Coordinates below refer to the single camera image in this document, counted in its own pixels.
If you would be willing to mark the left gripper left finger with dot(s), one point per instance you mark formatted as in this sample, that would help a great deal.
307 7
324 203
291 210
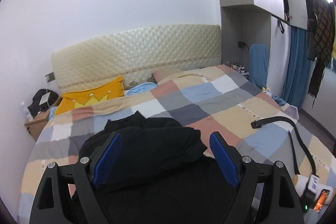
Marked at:
52 202

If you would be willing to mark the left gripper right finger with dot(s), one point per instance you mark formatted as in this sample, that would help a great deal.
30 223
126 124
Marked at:
263 193

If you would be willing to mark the black puffer jacket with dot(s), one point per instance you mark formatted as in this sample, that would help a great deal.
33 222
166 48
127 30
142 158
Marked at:
161 175

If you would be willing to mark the cardboard box nightstand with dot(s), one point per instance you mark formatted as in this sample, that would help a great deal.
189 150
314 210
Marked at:
36 126

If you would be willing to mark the white plastic bottle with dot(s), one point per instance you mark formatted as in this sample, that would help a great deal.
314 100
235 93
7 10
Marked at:
26 111

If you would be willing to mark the patchwork checkered quilt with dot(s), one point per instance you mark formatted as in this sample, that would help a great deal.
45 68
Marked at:
209 99

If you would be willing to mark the black bag on nightstand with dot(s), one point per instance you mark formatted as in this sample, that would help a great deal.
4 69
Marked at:
42 101

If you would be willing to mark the yellow crown pillow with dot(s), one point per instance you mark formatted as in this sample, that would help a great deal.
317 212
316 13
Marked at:
78 99

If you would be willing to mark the blue curtain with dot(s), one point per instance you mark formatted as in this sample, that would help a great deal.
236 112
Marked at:
296 82

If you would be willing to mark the light blue pillow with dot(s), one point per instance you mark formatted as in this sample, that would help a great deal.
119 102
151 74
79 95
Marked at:
140 88

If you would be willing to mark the blue towel on chair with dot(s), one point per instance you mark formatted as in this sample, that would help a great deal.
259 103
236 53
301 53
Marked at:
258 65

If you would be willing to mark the beige pillow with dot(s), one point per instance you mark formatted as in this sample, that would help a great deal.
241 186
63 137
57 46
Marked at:
161 74

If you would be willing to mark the cream quilted headboard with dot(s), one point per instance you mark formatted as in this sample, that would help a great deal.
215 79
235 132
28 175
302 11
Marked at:
136 54

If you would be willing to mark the hanging plaid scarf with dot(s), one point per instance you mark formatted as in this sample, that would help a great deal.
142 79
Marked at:
320 39

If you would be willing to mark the grey wardrobe cabinet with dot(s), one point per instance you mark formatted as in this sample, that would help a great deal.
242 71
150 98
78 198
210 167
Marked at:
265 22

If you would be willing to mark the white device with strap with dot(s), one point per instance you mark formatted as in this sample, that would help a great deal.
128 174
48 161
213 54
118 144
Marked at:
312 194

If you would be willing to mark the wall power socket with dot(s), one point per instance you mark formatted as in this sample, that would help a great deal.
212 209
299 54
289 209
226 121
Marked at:
50 77

